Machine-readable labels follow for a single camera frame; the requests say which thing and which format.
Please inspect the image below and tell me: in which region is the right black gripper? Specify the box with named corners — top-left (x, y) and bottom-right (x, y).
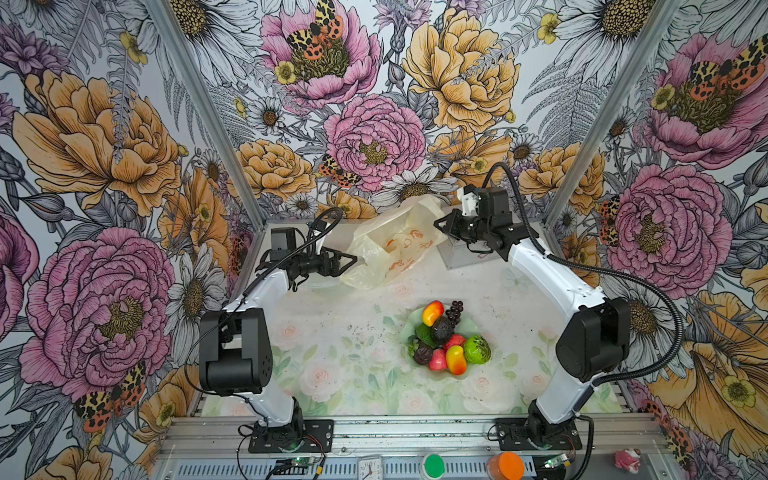
top-left (434, 207), bottom-right (493, 245)

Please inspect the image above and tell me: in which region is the translucent plastic bag orange print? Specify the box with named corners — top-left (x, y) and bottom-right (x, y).
top-left (340, 194), bottom-right (446, 290)

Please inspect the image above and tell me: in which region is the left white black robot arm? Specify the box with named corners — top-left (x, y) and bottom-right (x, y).
top-left (196, 222), bottom-right (357, 454)

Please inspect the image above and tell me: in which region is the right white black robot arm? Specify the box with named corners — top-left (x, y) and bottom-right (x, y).
top-left (434, 186), bottom-right (630, 449)

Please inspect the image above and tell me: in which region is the silver metal first aid case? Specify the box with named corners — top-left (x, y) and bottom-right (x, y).
top-left (437, 239), bottom-right (499, 270)

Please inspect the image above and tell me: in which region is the dark purple grape bunch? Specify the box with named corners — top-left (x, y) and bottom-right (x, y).
top-left (444, 300), bottom-right (463, 325)

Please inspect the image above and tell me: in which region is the red yellow mango upper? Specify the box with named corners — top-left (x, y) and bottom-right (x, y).
top-left (422, 300), bottom-right (445, 327)

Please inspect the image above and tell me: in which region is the red yellow mango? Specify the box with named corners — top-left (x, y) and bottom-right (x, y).
top-left (445, 345), bottom-right (468, 376)
top-left (422, 300), bottom-right (445, 327)

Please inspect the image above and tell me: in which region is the light green wavy plate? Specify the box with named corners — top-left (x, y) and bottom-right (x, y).
top-left (399, 303), bottom-right (495, 381)

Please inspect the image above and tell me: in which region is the dark avocado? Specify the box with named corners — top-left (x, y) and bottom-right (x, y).
top-left (430, 317), bottom-right (455, 346)

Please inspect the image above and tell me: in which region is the green leaf fruit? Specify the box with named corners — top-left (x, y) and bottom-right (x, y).
top-left (415, 323), bottom-right (437, 349)

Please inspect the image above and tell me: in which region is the dark brown mangosteen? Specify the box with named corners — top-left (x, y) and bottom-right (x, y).
top-left (411, 341), bottom-right (434, 366)

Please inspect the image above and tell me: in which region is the red yellow mango lower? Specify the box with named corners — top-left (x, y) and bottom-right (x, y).
top-left (445, 345), bottom-right (468, 376)

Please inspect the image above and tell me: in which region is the pink red peach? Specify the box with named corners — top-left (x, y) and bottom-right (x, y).
top-left (428, 348), bottom-right (447, 372)

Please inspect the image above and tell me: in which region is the small white clock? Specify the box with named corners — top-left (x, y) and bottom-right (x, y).
top-left (357, 457), bottom-right (384, 480)

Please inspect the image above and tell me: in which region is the green round button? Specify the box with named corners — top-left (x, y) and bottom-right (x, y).
top-left (419, 453), bottom-right (446, 480)

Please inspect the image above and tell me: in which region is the orange round button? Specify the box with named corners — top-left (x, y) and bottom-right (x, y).
top-left (486, 451), bottom-right (525, 480)

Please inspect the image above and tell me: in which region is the pink small toy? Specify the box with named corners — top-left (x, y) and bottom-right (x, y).
top-left (614, 449), bottom-right (642, 474)

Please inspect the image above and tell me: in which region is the left black corrugated cable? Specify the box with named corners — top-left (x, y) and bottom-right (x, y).
top-left (182, 207), bottom-right (345, 421)

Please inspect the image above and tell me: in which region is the black corrugated cable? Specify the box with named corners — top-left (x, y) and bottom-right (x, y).
top-left (481, 161), bottom-right (685, 480)
top-left (182, 207), bottom-right (345, 421)

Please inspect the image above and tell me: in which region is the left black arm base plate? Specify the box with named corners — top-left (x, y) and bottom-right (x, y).
top-left (248, 419), bottom-right (335, 454)

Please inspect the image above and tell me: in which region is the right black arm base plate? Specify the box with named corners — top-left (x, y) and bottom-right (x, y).
top-left (491, 417), bottom-right (582, 451)

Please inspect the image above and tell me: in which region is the aluminium front rail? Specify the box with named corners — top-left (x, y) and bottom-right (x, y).
top-left (158, 413), bottom-right (670, 460)

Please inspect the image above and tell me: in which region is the right black corrugated cable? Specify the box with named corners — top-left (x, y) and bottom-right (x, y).
top-left (481, 161), bottom-right (685, 480)

